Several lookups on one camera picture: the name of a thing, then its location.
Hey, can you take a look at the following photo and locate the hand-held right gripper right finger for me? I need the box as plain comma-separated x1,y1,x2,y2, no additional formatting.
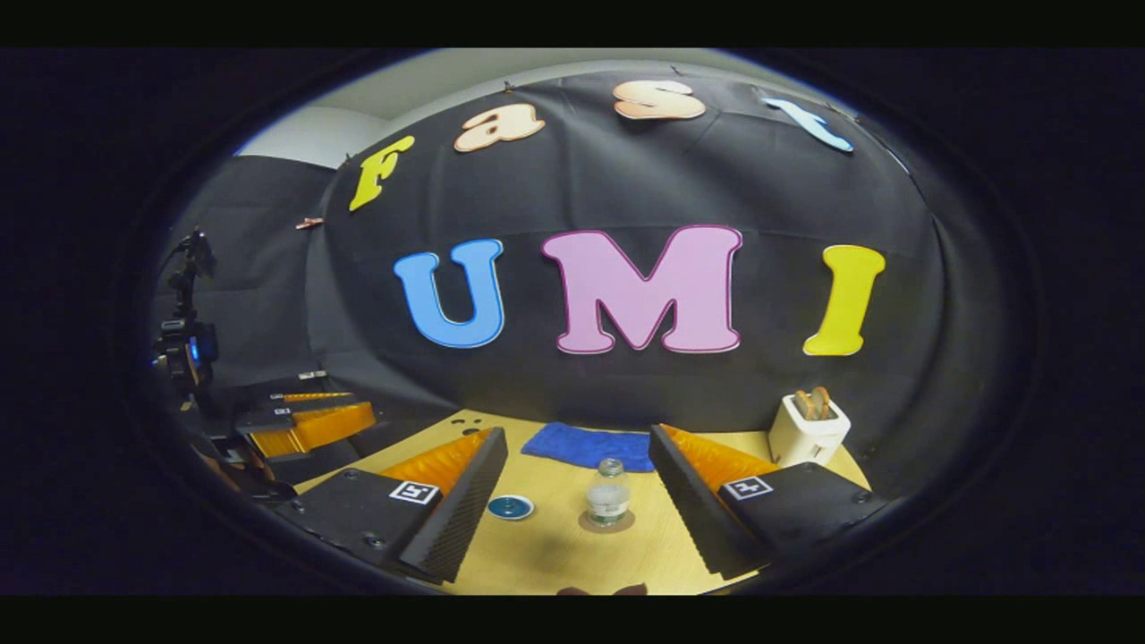
648,424,888,580

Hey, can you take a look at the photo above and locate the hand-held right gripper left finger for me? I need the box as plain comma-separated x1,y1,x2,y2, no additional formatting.
273,427,509,584

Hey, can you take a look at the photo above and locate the clear plastic water bottle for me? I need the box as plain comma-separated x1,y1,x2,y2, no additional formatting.
586,458,632,529

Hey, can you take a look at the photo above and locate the round brown coaster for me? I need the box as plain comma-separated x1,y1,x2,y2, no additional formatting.
577,508,637,534

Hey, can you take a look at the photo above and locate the blue towel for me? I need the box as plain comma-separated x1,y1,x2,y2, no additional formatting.
521,421,658,473

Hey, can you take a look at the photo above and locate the white toaster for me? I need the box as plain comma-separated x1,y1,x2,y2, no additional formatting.
768,394,852,469

